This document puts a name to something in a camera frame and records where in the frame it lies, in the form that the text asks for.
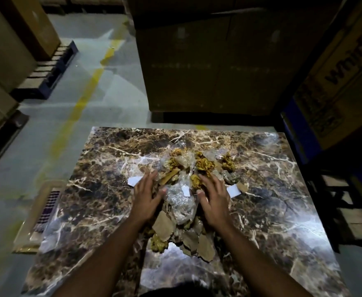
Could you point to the clear plastic film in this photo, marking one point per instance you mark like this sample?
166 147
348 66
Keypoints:
52 233

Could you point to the marble pattern table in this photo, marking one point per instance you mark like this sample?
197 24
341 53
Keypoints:
100 170

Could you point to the person's left hand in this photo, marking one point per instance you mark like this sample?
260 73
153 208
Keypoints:
144 202

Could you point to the checked cloth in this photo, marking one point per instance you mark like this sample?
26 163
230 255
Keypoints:
48 210

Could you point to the blue pallet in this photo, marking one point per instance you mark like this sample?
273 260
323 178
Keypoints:
41 77

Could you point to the large dark cardboard box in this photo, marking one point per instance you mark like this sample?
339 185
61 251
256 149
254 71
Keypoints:
230 6
215 74

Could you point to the brown cardboard box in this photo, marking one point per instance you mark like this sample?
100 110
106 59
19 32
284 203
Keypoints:
35 27

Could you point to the person's right forearm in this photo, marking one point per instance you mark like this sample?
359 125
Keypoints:
261 266

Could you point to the white paper piece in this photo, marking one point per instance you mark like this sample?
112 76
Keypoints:
233 191
134 181

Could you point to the dark floor pallet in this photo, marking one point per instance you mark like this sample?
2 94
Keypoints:
4 136

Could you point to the person's left forearm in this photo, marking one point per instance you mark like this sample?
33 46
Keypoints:
103 266

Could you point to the grey wrapped pallet load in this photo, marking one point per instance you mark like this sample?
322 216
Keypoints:
128 15

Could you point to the person's right hand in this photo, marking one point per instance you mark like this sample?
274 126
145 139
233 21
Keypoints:
216 207

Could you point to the wooden pallet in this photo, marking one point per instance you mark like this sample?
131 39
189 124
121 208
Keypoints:
357 222

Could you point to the clear bubble wrap sheet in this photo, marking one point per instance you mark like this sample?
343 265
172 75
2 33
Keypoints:
181 201

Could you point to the yellow blue printed cardboard box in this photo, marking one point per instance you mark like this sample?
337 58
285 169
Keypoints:
339 98

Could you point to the pile of cardboard and paper scraps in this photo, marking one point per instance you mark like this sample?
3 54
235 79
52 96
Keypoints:
204 165

